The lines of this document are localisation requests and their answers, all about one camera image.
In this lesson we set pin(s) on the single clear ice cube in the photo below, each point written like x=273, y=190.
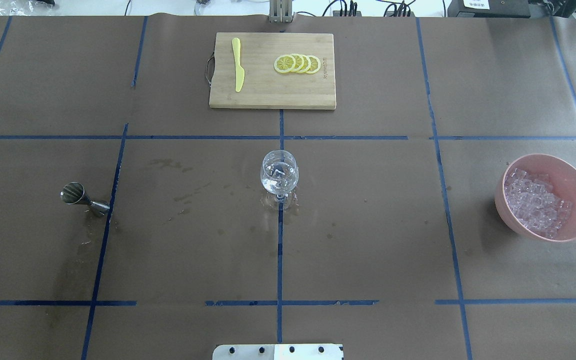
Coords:
x=279, y=171

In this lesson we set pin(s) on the bamboo cutting board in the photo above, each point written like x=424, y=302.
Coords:
x=263, y=87

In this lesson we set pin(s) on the aluminium frame post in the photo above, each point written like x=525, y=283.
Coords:
x=281, y=11

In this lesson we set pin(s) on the lemon slice three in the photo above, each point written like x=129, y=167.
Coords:
x=297, y=62

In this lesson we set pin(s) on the pink bowl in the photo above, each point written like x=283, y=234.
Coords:
x=563, y=176

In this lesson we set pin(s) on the yellow plastic knife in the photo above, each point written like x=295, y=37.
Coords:
x=236, y=46

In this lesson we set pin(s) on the lemon slice one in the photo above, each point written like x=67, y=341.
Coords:
x=315, y=64

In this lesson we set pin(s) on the pile of clear ice cubes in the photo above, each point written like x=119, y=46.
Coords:
x=532, y=200

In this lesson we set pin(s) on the lemon slice two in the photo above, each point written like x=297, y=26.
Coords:
x=305, y=64

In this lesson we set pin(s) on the lemon slice four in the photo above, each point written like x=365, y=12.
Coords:
x=285, y=64

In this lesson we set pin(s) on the steel cocktail jigger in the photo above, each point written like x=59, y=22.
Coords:
x=74, y=193

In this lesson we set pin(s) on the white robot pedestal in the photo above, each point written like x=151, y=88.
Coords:
x=281, y=351

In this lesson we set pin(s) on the black box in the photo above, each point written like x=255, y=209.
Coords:
x=489, y=9

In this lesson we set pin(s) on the clear wine glass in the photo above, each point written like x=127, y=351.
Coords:
x=279, y=195

